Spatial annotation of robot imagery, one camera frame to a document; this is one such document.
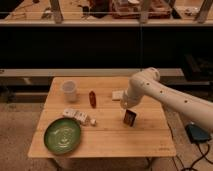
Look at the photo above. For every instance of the blue floor device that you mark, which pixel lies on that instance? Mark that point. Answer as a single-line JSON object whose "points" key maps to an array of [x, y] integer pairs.
{"points": [[197, 134]]}

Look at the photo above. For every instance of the white sponge block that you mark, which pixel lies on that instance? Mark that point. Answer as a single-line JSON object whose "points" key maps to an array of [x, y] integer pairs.
{"points": [[117, 95]]}

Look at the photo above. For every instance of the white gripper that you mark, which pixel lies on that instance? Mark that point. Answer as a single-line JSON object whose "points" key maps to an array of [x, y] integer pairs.
{"points": [[127, 101]]}

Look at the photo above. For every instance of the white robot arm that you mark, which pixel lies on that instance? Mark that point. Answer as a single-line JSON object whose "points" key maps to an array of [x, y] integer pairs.
{"points": [[147, 82]]}

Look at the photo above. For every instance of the green round plate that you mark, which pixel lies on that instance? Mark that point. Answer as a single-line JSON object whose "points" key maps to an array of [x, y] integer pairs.
{"points": [[62, 136]]}

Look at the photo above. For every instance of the wooden table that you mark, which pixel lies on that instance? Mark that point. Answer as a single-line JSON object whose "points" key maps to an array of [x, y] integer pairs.
{"points": [[149, 136]]}

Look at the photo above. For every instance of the long wooden shelf bench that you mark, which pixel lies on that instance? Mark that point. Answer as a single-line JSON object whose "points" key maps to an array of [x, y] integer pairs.
{"points": [[20, 77]]}

